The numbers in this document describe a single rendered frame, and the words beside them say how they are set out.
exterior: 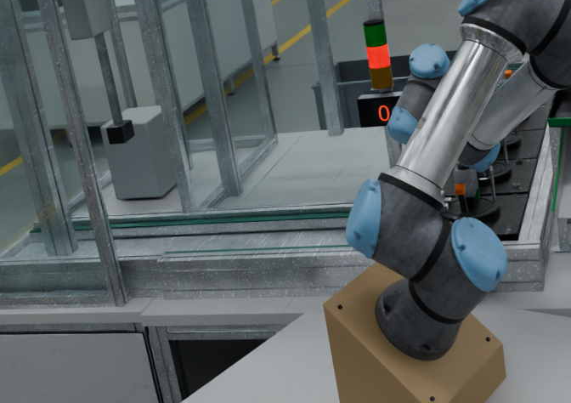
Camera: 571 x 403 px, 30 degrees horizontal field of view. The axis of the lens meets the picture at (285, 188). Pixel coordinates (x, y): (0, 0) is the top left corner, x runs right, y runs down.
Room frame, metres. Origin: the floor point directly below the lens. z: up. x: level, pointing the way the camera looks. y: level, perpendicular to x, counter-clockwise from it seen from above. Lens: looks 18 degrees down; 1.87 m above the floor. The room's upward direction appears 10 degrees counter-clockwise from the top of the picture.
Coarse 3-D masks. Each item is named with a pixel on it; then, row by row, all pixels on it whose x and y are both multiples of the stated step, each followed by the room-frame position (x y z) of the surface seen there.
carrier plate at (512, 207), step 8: (496, 200) 2.34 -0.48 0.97; (504, 200) 2.33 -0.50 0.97; (512, 200) 2.32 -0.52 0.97; (520, 200) 2.31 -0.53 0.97; (528, 200) 2.34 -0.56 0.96; (504, 208) 2.27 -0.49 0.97; (512, 208) 2.27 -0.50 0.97; (520, 208) 2.26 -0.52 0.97; (504, 216) 2.23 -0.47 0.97; (512, 216) 2.22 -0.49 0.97; (520, 216) 2.21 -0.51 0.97; (488, 224) 2.20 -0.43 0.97; (496, 224) 2.19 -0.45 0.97; (504, 224) 2.18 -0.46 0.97; (512, 224) 2.17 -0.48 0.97; (520, 224) 2.17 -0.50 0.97; (496, 232) 2.14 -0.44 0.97; (504, 232) 2.14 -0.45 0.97; (512, 232) 2.13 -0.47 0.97; (504, 240) 2.13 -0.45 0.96; (512, 240) 2.12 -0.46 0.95
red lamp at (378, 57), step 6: (366, 48) 2.45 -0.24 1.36; (372, 48) 2.43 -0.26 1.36; (378, 48) 2.43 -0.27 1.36; (384, 48) 2.43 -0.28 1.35; (372, 54) 2.43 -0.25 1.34; (378, 54) 2.43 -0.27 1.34; (384, 54) 2.43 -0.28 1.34; (372, 60) 2.43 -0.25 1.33; (378, 60) 2.43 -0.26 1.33; (384, 60) 2.43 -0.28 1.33; (372, 66) 2.43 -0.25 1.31; (378, 66) 2.43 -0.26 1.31; (384, 66) 2.43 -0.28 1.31
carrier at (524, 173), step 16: (512, 160) 2.60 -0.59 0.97; (528, 160) 2.58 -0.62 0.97; (480, 176) 2.45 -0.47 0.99; (496, 176) 2.45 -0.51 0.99; (512, 176) 2.48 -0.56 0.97; (528, 176) 2.46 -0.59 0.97; (448, 192) 2.45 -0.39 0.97; (480, 192) 2.41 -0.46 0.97; (496, 192) 2.39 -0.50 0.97; (512, 192) 2.37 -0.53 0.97; (528, 192) 2.36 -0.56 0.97
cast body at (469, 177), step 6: (456, 168) 2.28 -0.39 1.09; (462, 168) 2.26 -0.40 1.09; (468, 168) 2.26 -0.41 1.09; (456, 174) 2.26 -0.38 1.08; (462, 174) 2.26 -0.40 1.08; (468, 174) 2.25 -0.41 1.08; (474, 174) 2.26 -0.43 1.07; (456, 180) 2.26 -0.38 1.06; (462, 180) 2.26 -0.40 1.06; (468, 180) 2.25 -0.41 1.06; (474, 180) 2.26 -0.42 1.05; (468, 186) 2.24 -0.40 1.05; (474, 186) 2.25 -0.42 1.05; (468, 192) 2.24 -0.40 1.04; (474, 192) 2.24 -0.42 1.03
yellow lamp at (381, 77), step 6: (390, 66) 2.44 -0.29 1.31; (372, 72) 2.44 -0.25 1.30; (378, 72) 2.43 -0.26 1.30; (384, 72) 2.43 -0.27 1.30; (390, 72) 2.44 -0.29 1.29; (372, 78) 2.44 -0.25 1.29; (378, 78) 2.43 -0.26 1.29; (384, 78) 2.43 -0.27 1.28; (390, 78) 2.43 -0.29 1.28; (372, 84) 2.44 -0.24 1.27; (378, 84) 2.43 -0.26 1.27; (384, 84) 2.43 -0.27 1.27; (390, 84) 2.43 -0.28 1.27
